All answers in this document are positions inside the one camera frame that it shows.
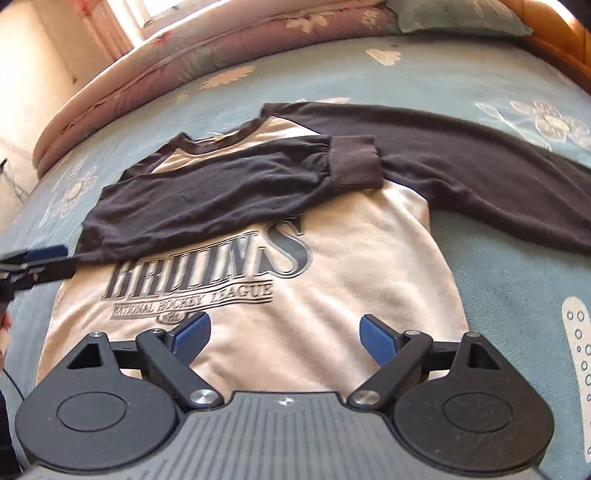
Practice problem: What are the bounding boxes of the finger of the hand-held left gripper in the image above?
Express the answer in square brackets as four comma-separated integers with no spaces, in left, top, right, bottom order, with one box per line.
[28,258,80,286]
[0,246,70,274]

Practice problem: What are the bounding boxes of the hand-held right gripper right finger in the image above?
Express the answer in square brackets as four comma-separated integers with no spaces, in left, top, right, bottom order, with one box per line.
[346,314,505,410]

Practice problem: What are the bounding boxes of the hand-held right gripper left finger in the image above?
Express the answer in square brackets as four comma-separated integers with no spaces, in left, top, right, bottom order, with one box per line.
[67,311,232,412]

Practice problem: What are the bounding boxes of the beige sweatshirt with dark sleeves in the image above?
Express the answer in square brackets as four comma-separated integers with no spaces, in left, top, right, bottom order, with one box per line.
[34,102,591,407]

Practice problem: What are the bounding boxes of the person's left hand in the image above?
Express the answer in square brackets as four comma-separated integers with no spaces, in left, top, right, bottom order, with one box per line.
[0,311,13,370]

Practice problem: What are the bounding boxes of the pink patterned curtain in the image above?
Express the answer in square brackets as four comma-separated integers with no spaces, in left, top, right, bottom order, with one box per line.
[81,0,154,62]

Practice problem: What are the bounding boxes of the folded pink floral quilt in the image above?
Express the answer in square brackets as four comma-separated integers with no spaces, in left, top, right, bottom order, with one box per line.
[32,0,402,172]

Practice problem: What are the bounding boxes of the green flower print pillow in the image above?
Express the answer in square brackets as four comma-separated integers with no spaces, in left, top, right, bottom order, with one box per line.
[385,0,534,38]

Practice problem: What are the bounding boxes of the wooden headboard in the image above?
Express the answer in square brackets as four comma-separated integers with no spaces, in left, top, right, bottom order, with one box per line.
[501,0,591,89]

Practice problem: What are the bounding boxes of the black wall cables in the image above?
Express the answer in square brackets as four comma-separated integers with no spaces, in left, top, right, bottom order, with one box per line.
[0,157,27,205]

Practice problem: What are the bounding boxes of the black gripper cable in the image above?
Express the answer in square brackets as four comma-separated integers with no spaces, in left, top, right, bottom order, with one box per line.
[0,367,31,405]

